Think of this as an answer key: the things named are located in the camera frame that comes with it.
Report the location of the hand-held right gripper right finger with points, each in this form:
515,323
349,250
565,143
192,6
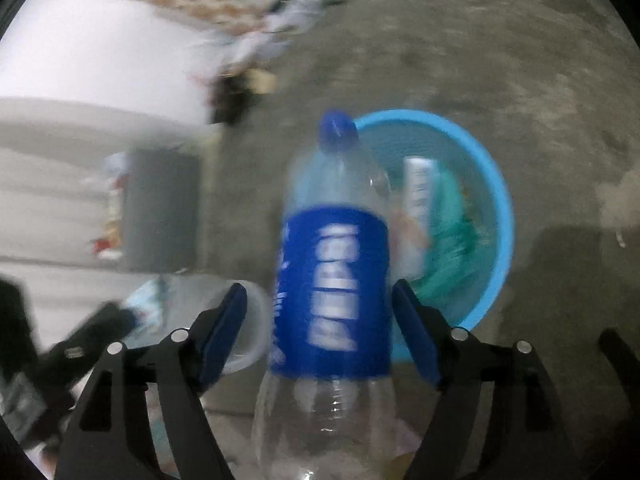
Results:
420,335

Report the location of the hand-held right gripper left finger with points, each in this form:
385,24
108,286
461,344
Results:
225,330

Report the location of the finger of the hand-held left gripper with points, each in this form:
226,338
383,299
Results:
95,340

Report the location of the clear bottle with blue label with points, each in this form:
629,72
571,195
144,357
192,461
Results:
335,280

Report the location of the blue plastic wastebasket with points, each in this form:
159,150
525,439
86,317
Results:
500,220

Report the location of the clear plastic cup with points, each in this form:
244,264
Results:
255,320

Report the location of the blue floral blanket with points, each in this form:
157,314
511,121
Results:
145,305

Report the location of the teal plastic bag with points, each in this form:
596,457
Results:
460,245

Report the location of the grey cabinet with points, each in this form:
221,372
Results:
160,210

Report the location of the white packet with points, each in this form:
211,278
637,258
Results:
420,195

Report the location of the pile of white clothes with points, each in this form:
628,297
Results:
265,35

